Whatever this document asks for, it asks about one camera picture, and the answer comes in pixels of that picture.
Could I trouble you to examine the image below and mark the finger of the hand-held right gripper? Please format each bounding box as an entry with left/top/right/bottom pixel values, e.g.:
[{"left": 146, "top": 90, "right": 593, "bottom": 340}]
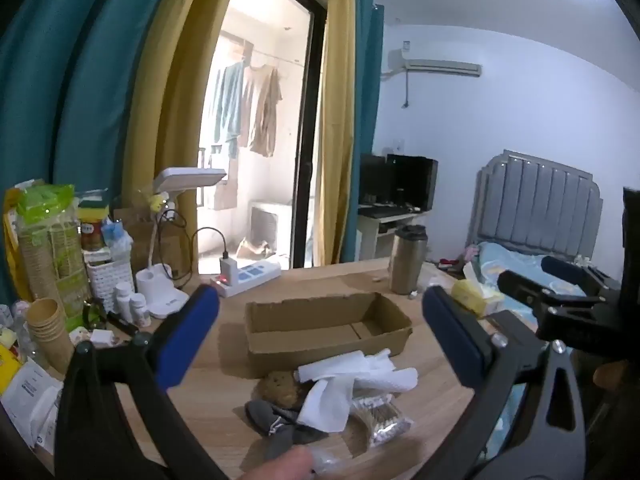
[
  {"left": 497, "top": 271, "right": 596, "bottom": 318},
  {"left": 541, "top": 256, "right": 621, "bottom": 297}
]

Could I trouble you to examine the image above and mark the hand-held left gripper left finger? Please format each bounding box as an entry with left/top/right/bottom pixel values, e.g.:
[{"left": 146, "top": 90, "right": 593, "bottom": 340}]
[{"left": 55, "top": 284, "right": 231, "bottom": 480}]

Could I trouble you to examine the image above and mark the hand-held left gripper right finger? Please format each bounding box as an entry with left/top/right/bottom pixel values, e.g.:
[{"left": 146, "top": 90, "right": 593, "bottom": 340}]
[{"left": 421, "top": 286, "right": 586, "bottom": 480}]

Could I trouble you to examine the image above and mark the brown plush toy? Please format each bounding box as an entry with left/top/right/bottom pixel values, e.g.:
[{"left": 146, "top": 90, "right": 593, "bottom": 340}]
[{"left": 257, "top": 371, "right": 307, "bottom": 408}]

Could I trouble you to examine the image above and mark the clear cotton swab pack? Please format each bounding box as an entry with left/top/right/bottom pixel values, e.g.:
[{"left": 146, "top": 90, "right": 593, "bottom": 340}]
[{"left": 350, "top": 390, "right": 416, "bottom": 448}]

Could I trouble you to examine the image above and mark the grey sock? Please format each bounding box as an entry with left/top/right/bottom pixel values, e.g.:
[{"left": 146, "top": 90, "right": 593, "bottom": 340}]
[{"left": 245, "top": 400, "right": 326, "bottom": 461}]

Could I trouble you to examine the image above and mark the cardboard box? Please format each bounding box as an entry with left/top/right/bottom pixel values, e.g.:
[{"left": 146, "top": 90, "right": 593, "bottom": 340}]
[{"left": 244, "top": 291, "right": 414, "bottom": 378}]

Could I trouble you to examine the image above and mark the white tissue paper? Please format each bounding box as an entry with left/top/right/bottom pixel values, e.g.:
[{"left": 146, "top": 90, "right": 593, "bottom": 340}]
[{"left": 297, "top": 347, "right": 418, "bottom": 433}]

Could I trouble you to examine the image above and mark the person's left hand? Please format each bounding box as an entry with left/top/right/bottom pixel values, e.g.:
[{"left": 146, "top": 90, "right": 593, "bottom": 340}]
[{"left": 240, "top": 445, "right": 316, "bottom": 480}]

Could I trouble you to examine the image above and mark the bed with blue sheet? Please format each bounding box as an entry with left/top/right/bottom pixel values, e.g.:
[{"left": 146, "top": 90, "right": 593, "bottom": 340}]
[{"left": 440, "top": 240, "right": 591, "bottom": 301}]

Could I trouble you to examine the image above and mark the yellow tissue pack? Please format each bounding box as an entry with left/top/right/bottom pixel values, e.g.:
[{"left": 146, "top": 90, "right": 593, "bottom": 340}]
[{"left": 451, "top": 262, "right": 506, "bottom": 318}]

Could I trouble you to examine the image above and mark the white desk lamp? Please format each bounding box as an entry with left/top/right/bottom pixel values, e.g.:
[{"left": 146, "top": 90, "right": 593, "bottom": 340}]
[{"left": 136, "top": 167, "right": 228, "bottom": 320}]

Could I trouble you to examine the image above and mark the black flashlight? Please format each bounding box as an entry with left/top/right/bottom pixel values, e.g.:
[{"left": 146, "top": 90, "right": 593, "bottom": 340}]
[{"left": 107, "top": 312, "right": 140, "bottom": 336}]

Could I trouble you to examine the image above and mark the grey padded headboard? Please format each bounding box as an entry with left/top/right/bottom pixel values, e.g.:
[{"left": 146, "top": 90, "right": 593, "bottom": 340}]
[{"left": 467, "top": 150, "right": 603, "bottom": 261}]

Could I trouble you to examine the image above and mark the tall white pill bottle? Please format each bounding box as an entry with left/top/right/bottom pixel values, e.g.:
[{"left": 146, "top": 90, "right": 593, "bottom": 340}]
[{"left": 115, "top": 282, "right": 135, "bottom": 323}]

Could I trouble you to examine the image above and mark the brown paper bag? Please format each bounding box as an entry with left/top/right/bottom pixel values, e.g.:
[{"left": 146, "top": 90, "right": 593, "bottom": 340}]
[{"left": 112, "top": 205, "right": 188, "bottom": 281}]

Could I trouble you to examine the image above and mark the white power strip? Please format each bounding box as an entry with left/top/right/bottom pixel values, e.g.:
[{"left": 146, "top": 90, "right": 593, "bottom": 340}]
[{"left": 210, "top": 260, "right": 282, "bottom": 298}]

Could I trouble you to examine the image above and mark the steel thermos cup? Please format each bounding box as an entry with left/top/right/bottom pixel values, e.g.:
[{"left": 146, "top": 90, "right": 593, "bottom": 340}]
[{"left": 390, "top": 225, "right": 429, "bottom": 295}]

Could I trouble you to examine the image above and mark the white woven basket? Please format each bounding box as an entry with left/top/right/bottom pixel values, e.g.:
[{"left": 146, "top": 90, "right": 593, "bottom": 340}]
[{"left": 85, "top": 257, "right": 136, "bottom": 306}]

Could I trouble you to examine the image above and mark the blue white plastic packet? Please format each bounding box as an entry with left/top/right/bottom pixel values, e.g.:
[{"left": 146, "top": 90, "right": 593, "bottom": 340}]
[{"left": 102, "top": 220, "right": 133, "bottom": 253}]

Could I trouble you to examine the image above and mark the outdoor air conditioner unit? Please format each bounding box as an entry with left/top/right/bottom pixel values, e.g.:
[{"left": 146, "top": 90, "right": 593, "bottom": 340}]
[{"left": 248, "top": 201, "right": 293, "bottom": 256}]

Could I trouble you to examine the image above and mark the white computer desk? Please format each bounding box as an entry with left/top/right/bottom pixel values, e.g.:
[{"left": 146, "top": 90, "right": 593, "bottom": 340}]
[{"left": 357, "top": 207, "right": 431, "bottom": 261}]

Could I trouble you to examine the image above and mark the red label jar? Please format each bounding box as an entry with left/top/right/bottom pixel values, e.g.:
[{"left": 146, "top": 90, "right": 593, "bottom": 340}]
[{"left": 79, "top": 217, "right": 106, "bottom": 252}]

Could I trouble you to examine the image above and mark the stack of brown paper cups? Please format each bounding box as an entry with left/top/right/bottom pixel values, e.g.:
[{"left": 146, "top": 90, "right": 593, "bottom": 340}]
[{"left": 25, "top": 297, "right": 75, "bottom": 373}]

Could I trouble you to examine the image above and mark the black monitor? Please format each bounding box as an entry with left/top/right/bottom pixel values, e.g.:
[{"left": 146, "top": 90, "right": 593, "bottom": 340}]
[{"left": 386, "top": 154, "right": 439, "bottom": 212}]

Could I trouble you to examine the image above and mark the green snack bag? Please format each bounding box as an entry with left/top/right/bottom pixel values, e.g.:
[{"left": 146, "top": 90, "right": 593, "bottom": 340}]
[{"left": 5, "top": 182, "right": 93, "bottom": 331}]

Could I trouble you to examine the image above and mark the black computer case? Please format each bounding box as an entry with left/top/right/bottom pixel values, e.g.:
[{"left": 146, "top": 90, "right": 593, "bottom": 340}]
[{"left": 360, "top": 155, "right": 388, "bottom": 206}]

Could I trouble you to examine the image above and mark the white flat packet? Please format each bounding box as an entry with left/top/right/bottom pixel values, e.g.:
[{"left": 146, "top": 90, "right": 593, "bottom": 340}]
[{"left": 0, "top": 360, "right": 63, "bottom": 451}]

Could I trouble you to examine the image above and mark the yellow window curtain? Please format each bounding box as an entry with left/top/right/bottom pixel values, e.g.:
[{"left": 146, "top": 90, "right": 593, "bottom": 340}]
[
  {"left": 122, "top": 0, "right": 246, "bottom": 261},
  {"left": 320, "top": 0, "right": 358, "bottom": 266}
]

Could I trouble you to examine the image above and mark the hanging blue shirt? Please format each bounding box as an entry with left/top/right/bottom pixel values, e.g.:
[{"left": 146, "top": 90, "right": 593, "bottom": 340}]
[{"left": 210, "top": 60, "right": 246, "bottom": 158}]

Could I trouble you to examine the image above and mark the hanging beige shirt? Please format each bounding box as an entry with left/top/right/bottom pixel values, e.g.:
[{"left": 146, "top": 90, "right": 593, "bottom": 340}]
[{"left": 239, "top": 64, "right": 283, "bottom": 158}]

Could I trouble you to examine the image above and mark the teal window curtain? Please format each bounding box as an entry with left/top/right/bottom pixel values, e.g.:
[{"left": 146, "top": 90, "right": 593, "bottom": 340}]
[
  {"left": 0, "top": 0, "right": 181, "bottom": 306},
  {"left": 342, "top": 0, "right": 386, "bottom": 263}
]

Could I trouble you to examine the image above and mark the black charger cable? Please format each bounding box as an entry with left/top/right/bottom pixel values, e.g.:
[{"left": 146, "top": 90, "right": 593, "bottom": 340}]
[{"left": 170, "top": 227, "right": 231, "bottom": 288}]

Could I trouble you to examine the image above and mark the black sliding door frame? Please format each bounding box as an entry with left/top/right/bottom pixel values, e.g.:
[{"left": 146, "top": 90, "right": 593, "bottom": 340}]
[{"left": 292, "top": 0, "right": 328, "bottom": 268}]

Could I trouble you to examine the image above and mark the white wall air conditioner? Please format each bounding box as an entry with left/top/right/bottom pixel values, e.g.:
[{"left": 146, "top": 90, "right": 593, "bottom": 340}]
[{"left": 382, "top": 49, "right": 482, "bottom": 80}]

